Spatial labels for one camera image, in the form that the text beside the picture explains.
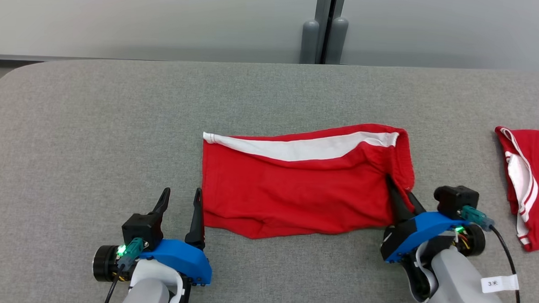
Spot red shorts with white trim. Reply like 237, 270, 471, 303
198, 117, 418, 245

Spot black cable, green plug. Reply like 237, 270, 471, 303
456, 205, 524, 303
103, 236, 145, 303

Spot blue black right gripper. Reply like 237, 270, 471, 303
380, 174, 489, 266

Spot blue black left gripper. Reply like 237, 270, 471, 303
92, 184, 215, 287

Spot white right cable label tag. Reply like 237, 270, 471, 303
481, 274, 520, 295

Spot grey cylindrical door post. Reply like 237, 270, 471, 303
330, 17, 349, 65
301, 19, 320, 65

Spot black left cable, green plug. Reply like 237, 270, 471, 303
103, 236, 145, 303

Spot black right cable, green plug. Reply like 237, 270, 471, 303
456, 205, 524, 303

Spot grey fabric table cover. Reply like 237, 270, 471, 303
0, 52, 539, 303

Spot grey vertical door frame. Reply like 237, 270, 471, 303
313, 0, 347, 66

